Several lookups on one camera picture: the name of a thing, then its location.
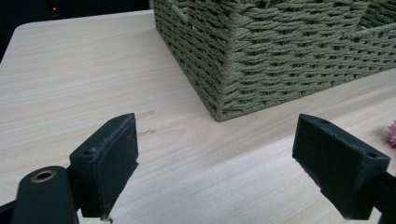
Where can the pink flower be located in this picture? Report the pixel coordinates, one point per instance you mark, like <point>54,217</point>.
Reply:
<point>392,133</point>

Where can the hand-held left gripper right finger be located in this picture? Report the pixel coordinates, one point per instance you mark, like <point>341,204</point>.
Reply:
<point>339,168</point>

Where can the green woven basket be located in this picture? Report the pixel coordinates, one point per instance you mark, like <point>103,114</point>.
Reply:
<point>274,53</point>

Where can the dark device with red light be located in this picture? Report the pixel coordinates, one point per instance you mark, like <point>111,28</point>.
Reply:
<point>54,8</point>

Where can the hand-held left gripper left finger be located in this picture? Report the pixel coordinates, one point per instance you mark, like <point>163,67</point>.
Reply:
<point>106,169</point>

